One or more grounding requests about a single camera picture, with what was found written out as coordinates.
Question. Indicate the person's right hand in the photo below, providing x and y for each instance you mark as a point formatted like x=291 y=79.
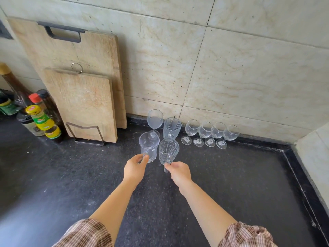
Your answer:
x=181 y=176

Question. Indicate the person's left hand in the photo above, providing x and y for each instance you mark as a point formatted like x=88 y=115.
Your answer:
x=133 y=171

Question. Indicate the person's left thumb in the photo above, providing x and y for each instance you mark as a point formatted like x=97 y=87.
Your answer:
x=145 y=160

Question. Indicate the person's right thumb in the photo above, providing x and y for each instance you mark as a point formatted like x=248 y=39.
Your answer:
x=169 y=167

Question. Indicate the smooth clear glass mug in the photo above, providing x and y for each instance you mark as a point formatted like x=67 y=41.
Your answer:
x=149 y=146

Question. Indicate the checked clear glass mug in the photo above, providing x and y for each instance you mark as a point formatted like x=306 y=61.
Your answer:
x=168 y=150

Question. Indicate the person's left forearm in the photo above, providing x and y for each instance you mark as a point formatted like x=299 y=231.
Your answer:
x=114 y=205

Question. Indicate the person's right forearm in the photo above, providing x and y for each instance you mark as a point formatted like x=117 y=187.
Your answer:
x=205 y=210

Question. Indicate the ribbed clear glass mug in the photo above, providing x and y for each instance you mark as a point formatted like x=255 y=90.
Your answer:
x=172 y=128

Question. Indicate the tall clear wine glass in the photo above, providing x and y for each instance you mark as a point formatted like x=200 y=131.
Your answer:
x=155 y=118

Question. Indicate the small clear wine glass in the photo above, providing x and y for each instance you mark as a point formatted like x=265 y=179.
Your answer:
x=230 y=135
x=218 y=132
x=192 y=128
x=205 y=131

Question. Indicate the metal cutting board rack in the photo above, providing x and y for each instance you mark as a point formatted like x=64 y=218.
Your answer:
x=88 y=141

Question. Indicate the plaid left shirt sleeve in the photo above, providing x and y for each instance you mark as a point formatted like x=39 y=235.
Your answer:
x=84 y=234

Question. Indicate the plaid shirt sleeve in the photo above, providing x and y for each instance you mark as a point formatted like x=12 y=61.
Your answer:
x=84 y=234
x=246 y=236

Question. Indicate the plaid right shirt sleeve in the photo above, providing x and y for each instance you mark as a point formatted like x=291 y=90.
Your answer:
x=246 y=236

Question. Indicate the yellow cap bottle, green label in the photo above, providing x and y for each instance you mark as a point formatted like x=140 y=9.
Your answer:
x=45 y=123

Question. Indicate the dark bottle, black cap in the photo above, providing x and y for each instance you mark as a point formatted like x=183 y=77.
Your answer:
x=52 y=106

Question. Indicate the small jar, black lid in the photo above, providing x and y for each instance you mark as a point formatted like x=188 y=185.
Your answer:
x=29 y=123

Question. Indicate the red cap bottle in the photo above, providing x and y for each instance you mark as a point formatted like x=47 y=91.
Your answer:
x=36 y=99

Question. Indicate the tall brown bottle, gold cap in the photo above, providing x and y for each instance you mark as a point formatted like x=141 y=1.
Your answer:
x=16 y=88

